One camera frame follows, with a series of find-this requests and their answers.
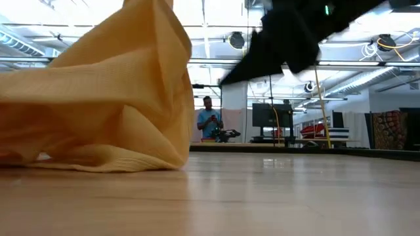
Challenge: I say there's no person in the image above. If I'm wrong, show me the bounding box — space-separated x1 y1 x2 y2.
196 96 224 139

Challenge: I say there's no navy white striped box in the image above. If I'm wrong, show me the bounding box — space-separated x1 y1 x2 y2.
327 127 350 140

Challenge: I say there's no patterned hanging rug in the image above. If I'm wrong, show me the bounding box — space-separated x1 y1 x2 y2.
372 110 408 151

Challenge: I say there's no black aluminium table frame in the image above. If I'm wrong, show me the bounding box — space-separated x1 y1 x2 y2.
189 145 420 162

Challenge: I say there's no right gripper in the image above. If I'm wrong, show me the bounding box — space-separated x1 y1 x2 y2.
219 0 348 85

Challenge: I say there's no yellow waffle-weave towel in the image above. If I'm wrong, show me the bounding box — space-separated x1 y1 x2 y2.
0 0 195 174

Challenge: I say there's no red object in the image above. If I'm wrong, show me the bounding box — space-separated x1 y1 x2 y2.
300 123 326 139

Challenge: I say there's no black tabletop robot device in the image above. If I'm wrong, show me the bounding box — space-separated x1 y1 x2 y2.
211 127 242 144

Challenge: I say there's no black panel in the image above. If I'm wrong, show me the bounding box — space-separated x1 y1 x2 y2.
331 110 345 129

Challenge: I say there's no yellow cable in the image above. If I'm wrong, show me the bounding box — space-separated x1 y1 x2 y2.
313 64 333 150

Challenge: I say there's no black monitor on stand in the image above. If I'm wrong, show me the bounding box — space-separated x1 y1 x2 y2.
251 103 295 145

